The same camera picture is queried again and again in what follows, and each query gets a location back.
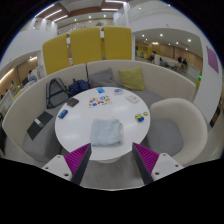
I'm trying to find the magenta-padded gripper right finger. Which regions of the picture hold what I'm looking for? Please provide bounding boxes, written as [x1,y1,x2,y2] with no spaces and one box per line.
[132,142,184,185]

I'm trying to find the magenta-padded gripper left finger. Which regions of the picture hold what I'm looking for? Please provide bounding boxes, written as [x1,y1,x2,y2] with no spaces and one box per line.
[41,143,93,186]

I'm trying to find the light blue towel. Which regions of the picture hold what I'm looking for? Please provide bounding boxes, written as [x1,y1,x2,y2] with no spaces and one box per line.
[89,118,125,148]

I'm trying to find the yellow and blue toy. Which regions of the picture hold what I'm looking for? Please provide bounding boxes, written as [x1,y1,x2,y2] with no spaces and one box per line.
[134,112,145,123]

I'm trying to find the blue pouch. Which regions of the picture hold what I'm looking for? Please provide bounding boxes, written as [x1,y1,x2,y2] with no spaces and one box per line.
[57,109,69,120]

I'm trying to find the dark grey laptop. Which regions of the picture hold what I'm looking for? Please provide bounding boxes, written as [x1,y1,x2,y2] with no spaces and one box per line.
[26,110,54,141]

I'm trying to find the white round armchair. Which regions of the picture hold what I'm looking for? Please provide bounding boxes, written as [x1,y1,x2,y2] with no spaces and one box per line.
[141,97,209,167]

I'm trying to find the dark brown notebook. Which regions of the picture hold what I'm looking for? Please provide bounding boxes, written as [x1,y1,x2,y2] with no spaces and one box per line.
[66,97,80,108]

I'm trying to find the colourful sticker sheet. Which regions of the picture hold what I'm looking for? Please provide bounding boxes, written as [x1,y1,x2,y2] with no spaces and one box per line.
[88,95,112,108]

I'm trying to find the flat white box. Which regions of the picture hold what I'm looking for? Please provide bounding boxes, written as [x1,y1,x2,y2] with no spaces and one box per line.
[125,94,140,104]

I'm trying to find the grey backpack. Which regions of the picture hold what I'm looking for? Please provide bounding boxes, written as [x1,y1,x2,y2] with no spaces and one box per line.
[45,77,71,109]

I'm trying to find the curved white sofa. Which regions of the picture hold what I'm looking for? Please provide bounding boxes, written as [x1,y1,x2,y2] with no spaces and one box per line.
[1,59,198,165]

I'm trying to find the dark blue patterned bag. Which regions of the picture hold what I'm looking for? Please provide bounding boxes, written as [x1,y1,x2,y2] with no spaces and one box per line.
[68,78,91,96]

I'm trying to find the olive green cushion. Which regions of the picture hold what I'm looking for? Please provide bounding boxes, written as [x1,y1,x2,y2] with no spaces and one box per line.
[118,67,146,91]

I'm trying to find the grey cushion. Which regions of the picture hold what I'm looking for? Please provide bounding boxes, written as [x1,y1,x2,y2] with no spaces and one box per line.
[88,67,119,89]

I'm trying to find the person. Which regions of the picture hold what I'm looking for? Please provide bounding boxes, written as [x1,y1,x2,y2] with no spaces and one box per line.
[148,50,158,63]

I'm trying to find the ceiling strip lights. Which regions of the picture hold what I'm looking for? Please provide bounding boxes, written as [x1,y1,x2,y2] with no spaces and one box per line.
[34,0,128,23]

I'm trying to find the purple wall poster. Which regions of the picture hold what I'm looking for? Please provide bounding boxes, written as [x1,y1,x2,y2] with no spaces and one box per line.
[205,45,220,74]

